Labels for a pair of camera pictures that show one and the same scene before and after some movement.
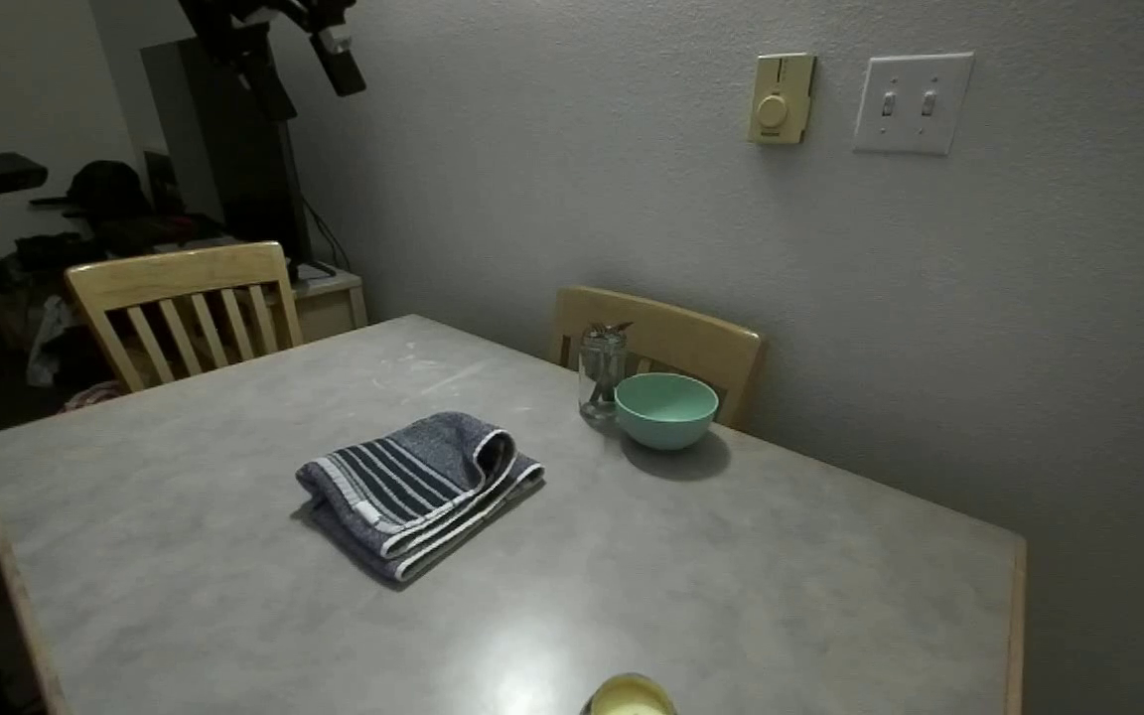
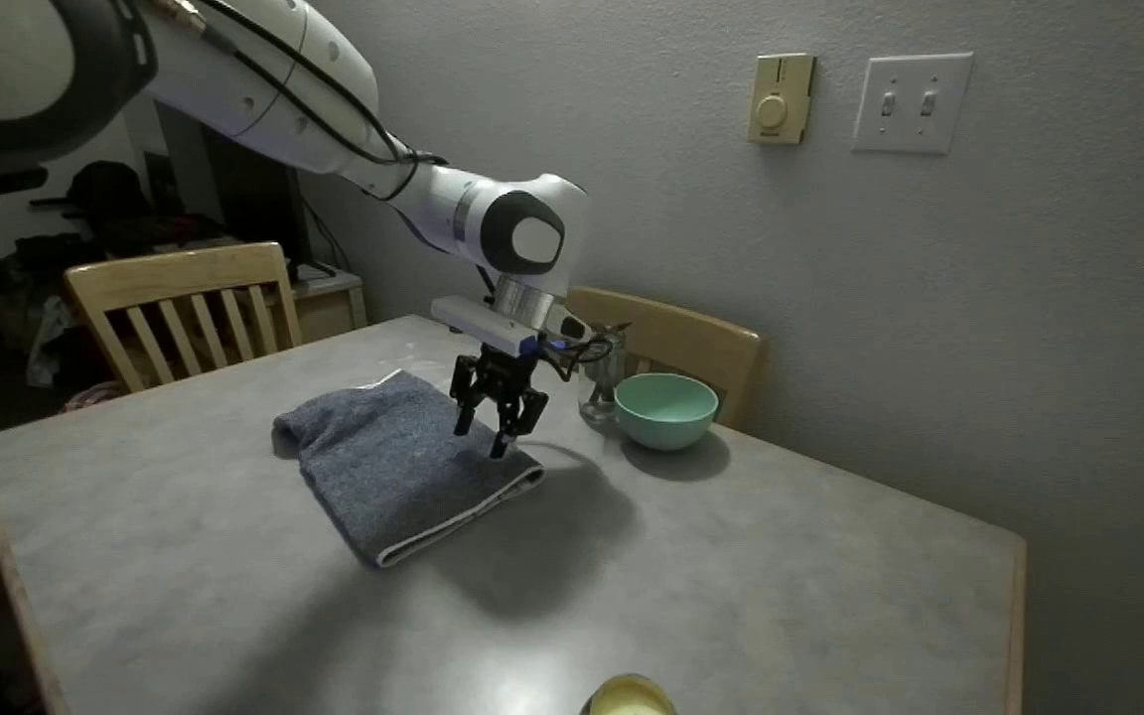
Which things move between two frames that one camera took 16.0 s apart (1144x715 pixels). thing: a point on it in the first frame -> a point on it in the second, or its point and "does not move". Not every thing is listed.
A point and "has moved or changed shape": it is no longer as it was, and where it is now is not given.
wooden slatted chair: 184,310 does not move
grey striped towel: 420,492 has moved or changed shape
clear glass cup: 605,357 does not move
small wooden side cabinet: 327,305 does not move
